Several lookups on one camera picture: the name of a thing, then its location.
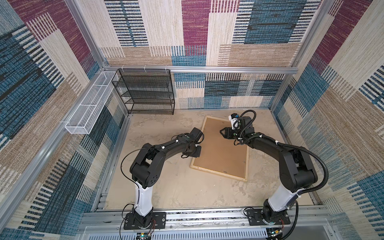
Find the aluminium mounting rail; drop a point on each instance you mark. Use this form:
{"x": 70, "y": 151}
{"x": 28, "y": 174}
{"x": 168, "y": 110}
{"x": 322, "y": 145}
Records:
{"x": 307, "y": 223}

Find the light wooden picture frame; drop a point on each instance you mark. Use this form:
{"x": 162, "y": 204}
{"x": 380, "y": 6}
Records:
{"x": 216, "y": 174}

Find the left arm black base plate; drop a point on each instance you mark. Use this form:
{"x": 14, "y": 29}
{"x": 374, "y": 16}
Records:
{"x": 154, "y": 220}

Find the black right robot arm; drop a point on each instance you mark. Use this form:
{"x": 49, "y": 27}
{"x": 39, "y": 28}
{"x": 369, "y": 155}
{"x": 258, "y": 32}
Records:
{"x": 296, "y": 170}

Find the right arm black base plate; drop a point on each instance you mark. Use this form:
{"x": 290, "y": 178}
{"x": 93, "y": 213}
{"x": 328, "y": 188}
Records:
{"x": 256, "y": 217}

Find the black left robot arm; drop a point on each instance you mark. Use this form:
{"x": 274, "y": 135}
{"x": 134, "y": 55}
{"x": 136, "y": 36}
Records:
{"x": 147, "y": 167}

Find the black wire mesh shelf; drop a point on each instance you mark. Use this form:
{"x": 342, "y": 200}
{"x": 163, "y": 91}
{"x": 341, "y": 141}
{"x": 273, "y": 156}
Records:
{"x": 145, "y": 91}

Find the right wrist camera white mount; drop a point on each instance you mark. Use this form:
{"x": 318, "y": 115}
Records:
{"x": 234, "y": 119}

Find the white wire mesh basket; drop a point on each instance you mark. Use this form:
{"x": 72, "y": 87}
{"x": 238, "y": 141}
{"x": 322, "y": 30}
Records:
{"x": 86, "y": 114}

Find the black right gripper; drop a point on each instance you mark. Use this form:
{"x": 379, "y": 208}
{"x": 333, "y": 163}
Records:
{"x": 227, "y": 132}

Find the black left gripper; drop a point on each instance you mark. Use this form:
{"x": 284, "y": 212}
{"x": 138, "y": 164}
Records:
{"x": 197, "y": 153}

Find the brown cardboard backing board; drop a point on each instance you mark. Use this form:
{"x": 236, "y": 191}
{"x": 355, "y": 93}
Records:
{"x": 222, "y": 153}

